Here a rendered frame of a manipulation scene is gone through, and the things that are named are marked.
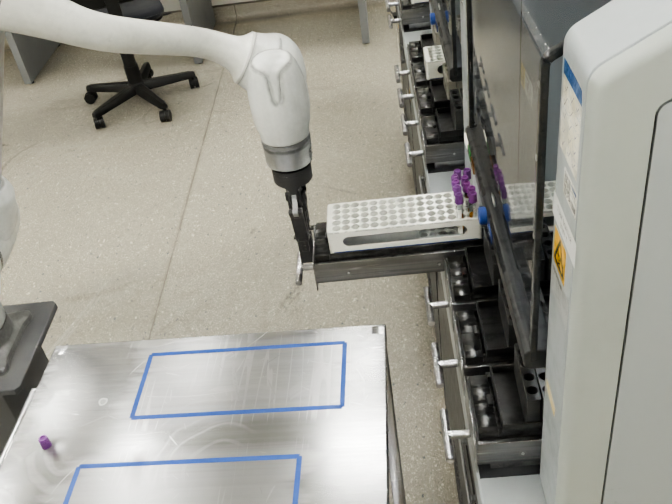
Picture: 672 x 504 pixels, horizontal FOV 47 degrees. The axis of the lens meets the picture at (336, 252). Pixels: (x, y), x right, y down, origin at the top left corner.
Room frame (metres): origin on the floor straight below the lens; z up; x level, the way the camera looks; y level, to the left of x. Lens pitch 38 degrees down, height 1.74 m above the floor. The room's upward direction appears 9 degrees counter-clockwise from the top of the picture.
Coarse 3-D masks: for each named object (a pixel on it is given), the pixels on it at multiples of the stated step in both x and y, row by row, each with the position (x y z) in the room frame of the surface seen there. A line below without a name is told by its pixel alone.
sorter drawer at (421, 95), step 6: (420, 90) 1.82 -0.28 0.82; (426, 90) 1.81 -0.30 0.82; (420, 96) 1.79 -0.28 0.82; (426, 96) 1.78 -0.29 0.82; (420, 102) 1.75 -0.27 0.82; (426, 102) 1.75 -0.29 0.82; (432, 102) 1.77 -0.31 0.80; (420, 108) 1.74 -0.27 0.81; (426, 108) 1.72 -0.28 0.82; (432, 108) 1.72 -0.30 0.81; (402, 114) 1.82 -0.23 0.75; (420, 114) 1.72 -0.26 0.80; (426, 114) 1.71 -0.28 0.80; (432, 114) 1.71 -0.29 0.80; (402, 120) 1.79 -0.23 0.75; (402, 126) 1.77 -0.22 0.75; (408, 126) 1.78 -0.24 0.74; (420, 132) 1.71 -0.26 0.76
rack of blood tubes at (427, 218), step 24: (336, 216) 1.26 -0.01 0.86; (360, 216) 1.24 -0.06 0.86; (384, 216) 1.23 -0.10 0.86; (408, 216) 1.22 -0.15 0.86; (432, 216) 1.20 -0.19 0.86; (456, 216) 1.19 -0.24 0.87; (336, 240) 1.20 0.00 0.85; (360, 240) 1.24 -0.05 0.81; (384, 240) 1.22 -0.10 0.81; (408, 240) 1.18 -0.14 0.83; (432, 240) 1.18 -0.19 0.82
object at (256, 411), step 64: (64, 384) 0.95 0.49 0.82; (128, 384) 0.93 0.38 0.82; (192, 384) 0.90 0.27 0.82; (256, 384) 0.88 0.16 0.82; (320, 384) 0.86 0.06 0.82; (384, 384) 0.84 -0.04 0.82; (64, 448) 0.81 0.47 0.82; (128, 448) 0.79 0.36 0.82; (192, 448) 0.77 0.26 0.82; (256, 448) 0.75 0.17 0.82; (320, 448) 0.73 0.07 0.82; (384, 448) 0.71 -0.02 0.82
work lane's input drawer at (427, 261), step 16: (320, 224) 1.30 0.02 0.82; (320, 240) 1.24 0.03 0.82; (464, 240) 1.17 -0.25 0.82; (480, 240) 1.16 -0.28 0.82; (320, 256) 1.19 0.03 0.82; (336, 256) 1.19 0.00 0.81; (352, 256) 1.19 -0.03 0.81; (368, 256) 1.18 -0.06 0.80; (384, 256) 1.18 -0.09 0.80; (400, 256) 1.17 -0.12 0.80; (416, 256) 1.16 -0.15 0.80; (432, 256) 1.16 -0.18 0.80; (320, 272) 1.18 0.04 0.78; (336, 272) 1.18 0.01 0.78; (352, 272) 1.18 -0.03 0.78; (368, 272) 1.17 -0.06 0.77; (384, 272) 1.17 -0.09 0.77; (400, 272) 1.17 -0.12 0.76; (416, 272) 1.17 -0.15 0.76
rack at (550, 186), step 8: (552, 184) 1.25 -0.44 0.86; (544, 192) 1.23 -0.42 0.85; (552, 192) 1.21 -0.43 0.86; (544, 200) 1.19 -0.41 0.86; (552, 200) 1.19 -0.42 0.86; (544, 208) 1.17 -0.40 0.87; (552, 208) 1.17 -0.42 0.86; (544, 216) 1.16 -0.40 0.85; (552, 216) 1.21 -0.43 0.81; (552, 224) 1.19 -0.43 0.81
